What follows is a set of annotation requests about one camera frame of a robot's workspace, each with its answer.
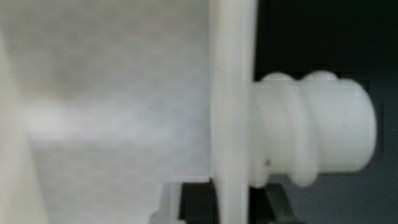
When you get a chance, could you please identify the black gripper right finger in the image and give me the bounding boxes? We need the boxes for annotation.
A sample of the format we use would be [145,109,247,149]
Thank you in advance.
[264,184,298,224]

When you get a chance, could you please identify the white cabinet door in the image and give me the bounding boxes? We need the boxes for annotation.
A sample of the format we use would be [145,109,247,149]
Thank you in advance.
[0,0,376,224]

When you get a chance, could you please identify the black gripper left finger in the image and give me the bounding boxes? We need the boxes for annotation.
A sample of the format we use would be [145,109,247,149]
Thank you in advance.
[177,182,218,224]

